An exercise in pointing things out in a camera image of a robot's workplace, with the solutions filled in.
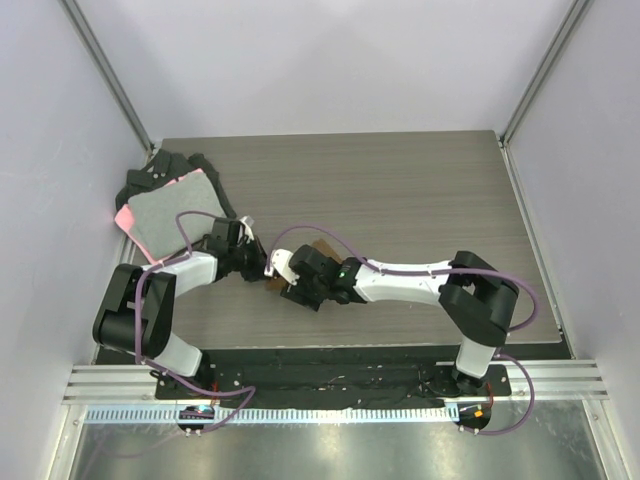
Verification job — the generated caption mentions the brown cloth napkin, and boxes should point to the brown cloth napkin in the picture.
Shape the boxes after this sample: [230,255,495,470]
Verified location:
[265,239,343,292]

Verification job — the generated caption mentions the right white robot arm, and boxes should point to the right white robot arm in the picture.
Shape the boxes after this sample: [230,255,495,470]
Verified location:
[269,244,519,395]

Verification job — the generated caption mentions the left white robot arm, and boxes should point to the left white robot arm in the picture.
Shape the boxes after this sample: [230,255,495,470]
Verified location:
[92,216,266,399]

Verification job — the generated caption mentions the grey cloth napkin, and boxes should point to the grey cloth napkin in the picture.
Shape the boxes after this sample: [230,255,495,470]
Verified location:
[116,169,226,263]

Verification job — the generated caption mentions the black cloth pile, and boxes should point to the black cloth pile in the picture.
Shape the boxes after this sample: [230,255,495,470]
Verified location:
[114,149,237,218]

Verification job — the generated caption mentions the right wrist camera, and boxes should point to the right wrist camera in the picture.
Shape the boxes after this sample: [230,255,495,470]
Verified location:
[264,249,299,285]

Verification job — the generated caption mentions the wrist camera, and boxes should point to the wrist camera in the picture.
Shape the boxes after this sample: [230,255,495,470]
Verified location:
[239,215,254,239]
[264,249,299,285]

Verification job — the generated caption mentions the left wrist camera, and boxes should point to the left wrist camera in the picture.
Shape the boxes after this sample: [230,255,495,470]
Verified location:
[239,215,254,239]

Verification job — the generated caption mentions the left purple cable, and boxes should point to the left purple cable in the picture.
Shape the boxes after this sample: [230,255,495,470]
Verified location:
[133,209,257,459]

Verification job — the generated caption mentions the purple cable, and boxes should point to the purple cable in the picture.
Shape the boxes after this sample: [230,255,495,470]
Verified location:
[133,209,257,459]
[269,224,542,439]

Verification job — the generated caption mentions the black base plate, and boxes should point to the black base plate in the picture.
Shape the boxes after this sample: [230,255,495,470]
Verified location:
[149,347,514,406]

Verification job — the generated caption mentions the white slotted cable duct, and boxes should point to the white slotted cable duct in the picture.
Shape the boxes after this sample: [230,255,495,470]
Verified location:
[85,404,459,425]

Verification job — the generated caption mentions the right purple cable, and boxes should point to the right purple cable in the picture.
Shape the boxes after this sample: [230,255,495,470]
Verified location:
[269,224,542,439]

